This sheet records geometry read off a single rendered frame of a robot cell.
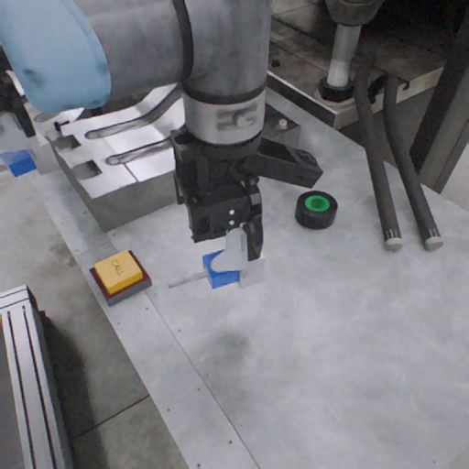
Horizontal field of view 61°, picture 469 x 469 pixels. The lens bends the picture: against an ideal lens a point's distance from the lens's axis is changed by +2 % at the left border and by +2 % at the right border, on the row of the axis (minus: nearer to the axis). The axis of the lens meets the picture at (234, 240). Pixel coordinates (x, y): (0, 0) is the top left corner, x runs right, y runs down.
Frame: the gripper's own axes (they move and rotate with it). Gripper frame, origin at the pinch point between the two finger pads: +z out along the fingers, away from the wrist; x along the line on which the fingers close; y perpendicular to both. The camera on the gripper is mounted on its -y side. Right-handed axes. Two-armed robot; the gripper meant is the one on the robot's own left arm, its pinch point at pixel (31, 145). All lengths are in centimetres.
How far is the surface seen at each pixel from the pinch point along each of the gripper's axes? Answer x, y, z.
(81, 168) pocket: 1.9, -6.3, 7.1
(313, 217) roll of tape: 39, -33, 12
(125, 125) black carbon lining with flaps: -5.3, -20.7, 7.1
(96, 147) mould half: -1.0, -11.5, 6.1
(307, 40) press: -23, -106, 17
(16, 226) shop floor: -99, 1, 95
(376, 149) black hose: 38, -54, 7
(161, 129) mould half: 2.0, -25.4, 6.5
